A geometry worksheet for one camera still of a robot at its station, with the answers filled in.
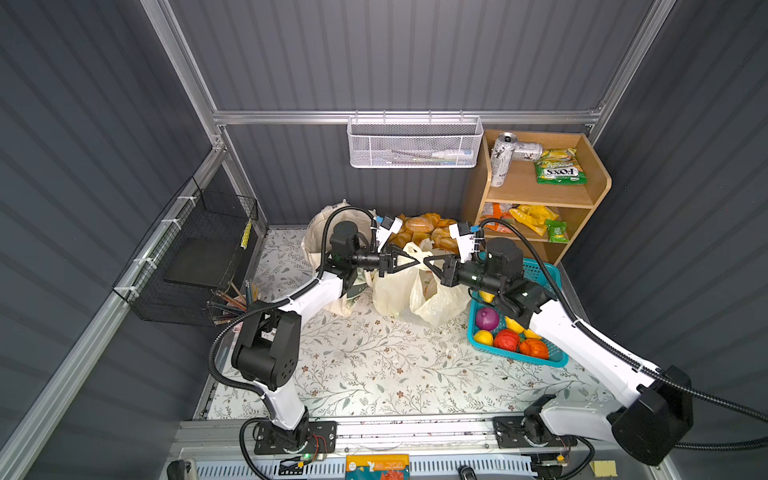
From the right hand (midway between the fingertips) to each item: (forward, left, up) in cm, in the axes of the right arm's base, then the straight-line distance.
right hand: (428, 263), depth 72 cm
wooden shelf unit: (+29, -37, 0) cm, 47 cm away
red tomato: (-10, -22, -23) cm, 33 cm away
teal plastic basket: (+4, -30, -8) cm, 31 cm away
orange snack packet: (+30, -25, -10) cm, 41 cm away
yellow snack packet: (+27, -37, -11) cm, 47 cm away
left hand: (+2, +2, -2) cm, 4 cm away
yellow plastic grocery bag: (-2, +2, -10) cm, 10 cm away
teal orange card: (-39, +13, -29) cm, 50 cm away
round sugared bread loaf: (+12, -5, -5) cm, 14 cm away
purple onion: (-2, -19, -25) cm, 31 cm away
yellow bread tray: (+32, +5, -25) cm, 41 cm away
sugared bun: (+35, -1, -22) cm, 41 cm away
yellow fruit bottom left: (-8, -17, -25) cm, 31 cm away
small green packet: (+21, -43, -12) cm, 50 cm away
